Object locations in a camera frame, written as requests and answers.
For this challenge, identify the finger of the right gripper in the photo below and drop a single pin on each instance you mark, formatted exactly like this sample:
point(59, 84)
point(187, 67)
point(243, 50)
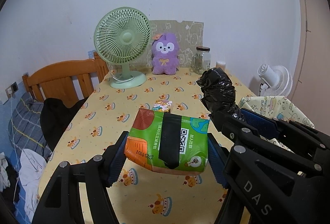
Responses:
point(231, 127)
point(261, 123)

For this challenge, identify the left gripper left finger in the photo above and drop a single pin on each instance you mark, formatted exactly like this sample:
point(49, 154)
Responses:
point(117, 159)

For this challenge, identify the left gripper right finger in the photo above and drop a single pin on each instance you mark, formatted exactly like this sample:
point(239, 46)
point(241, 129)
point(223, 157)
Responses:
point(217, 157)

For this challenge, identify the black garbage bag roll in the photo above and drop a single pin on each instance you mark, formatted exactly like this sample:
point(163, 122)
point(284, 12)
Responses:
point(219, 94)

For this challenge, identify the green tissue pack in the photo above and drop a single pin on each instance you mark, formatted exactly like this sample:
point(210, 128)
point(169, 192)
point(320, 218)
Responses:
point(168, 143)

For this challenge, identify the yellow cartoon tissue pack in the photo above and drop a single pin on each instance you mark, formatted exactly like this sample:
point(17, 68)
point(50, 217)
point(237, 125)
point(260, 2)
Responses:
point(162, 105)

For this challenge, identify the white standing fan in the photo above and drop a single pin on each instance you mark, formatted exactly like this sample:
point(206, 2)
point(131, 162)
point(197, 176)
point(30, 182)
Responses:
point(276, 80)

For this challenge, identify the yellow patterned tablecloth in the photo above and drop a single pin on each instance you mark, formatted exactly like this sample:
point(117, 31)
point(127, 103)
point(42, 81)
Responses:
point(140, 195)

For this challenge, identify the beige door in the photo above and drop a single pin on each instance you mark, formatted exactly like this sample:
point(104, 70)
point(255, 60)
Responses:
point(310, 91)

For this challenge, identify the cotton swab container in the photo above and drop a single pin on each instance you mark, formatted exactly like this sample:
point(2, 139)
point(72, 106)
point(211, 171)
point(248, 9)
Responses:
point(221, 64)

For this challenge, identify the glass jar with lid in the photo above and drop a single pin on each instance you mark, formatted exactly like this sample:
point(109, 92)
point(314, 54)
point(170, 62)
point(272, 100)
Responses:
point(201, 59)

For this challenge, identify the black cloth on chair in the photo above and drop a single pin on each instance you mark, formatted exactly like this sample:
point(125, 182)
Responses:
point(55, 117)

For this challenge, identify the white cloth on bed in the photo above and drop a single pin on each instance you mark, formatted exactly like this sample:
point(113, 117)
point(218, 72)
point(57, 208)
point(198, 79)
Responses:
point(32, 168)

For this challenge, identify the orange wooden chair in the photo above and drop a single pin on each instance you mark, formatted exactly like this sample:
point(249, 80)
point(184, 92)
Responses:
point(56, 80)

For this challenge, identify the blue plaid bedding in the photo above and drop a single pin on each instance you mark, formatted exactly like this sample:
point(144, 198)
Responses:
point(25, 129)

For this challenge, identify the purple plush toy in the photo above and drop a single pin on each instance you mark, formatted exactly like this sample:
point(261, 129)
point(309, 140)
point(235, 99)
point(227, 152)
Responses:
point(165, 54)

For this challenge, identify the beige patterned board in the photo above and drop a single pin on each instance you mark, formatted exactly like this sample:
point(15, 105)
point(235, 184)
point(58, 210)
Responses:
point(189, 35)

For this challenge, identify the green desk fan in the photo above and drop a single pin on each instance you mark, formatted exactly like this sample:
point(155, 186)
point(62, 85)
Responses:
point(121, 36)

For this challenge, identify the wall socket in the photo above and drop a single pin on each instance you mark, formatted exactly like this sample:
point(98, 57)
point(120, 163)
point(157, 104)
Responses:
point(11, 90)

